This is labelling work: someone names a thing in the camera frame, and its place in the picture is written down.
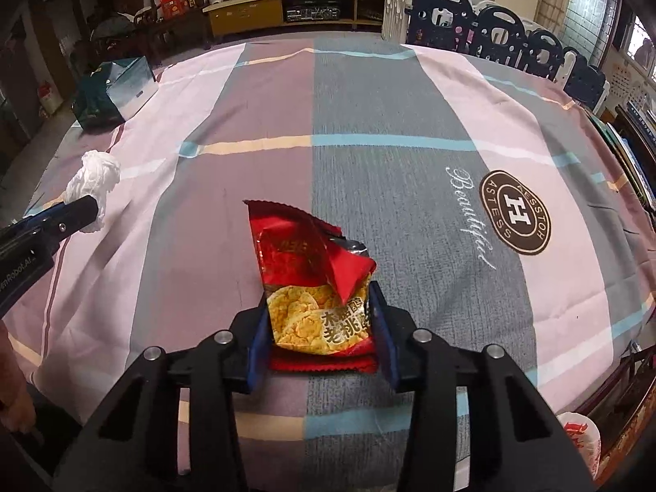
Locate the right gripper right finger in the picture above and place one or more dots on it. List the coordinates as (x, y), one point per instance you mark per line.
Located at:
(516, 443)

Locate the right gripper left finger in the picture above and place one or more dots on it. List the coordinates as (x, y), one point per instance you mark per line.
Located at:
(169, 424)

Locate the white tissue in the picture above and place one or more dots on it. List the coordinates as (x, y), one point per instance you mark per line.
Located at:
(98, 176)

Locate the red snack bag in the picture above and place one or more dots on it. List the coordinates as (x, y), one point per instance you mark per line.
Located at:
(316, 284)

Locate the person's left hand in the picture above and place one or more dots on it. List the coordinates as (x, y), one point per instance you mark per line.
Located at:
(17, 410)

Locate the white red plastic bag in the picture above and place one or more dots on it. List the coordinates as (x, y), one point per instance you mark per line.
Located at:
(585, 436)

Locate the dark green tissue box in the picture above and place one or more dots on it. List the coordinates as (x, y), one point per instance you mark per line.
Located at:
(113, 93)

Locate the striped pink grey tablecloth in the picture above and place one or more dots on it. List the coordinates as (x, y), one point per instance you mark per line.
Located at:
(493, 208)

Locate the dark wooden armchair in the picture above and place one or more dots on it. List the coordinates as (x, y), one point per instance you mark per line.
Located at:
(129, 28)

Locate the red gift box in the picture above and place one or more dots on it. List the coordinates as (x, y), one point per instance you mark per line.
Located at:
(175, 8)

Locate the stack of books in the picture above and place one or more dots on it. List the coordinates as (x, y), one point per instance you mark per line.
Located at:
(631, 138)

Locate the yellow wooden TV cabinet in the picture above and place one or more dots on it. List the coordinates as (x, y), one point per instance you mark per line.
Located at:
(244, 16)

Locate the navy white playpen fence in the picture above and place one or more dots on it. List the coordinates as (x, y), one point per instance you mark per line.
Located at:
(491, 32)

